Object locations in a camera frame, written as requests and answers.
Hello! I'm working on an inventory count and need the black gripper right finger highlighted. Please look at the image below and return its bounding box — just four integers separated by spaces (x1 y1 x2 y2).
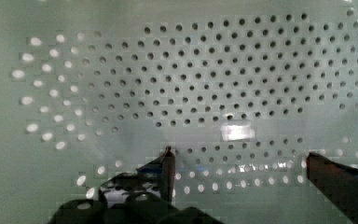
306 152 358 224

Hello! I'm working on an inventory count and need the green plastic strainer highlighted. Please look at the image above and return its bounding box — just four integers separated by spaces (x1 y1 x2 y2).
0 0 358 224

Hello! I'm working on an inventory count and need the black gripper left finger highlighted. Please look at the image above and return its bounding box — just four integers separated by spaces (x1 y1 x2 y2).
98 146 175 207

